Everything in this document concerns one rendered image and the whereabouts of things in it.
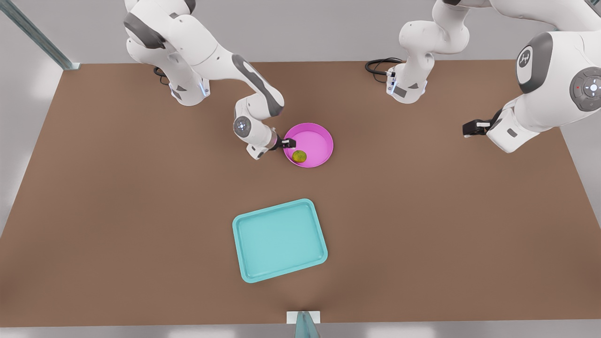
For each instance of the pink round plate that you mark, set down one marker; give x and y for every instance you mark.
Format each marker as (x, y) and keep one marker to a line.
(315, 143)

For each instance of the silver frame post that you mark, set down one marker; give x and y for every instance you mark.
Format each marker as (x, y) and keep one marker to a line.
(40, 37)
(305, 325)

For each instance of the green-orange fruit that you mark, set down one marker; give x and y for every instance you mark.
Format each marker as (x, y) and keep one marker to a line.
(299, 156)

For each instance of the teal rectangular tray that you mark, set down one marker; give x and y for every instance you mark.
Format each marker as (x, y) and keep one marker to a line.
(279, 240)

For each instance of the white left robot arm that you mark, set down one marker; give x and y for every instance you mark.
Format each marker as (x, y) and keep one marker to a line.
(554, 80)

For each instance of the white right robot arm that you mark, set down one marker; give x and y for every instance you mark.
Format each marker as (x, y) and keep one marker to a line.
(206, 51)

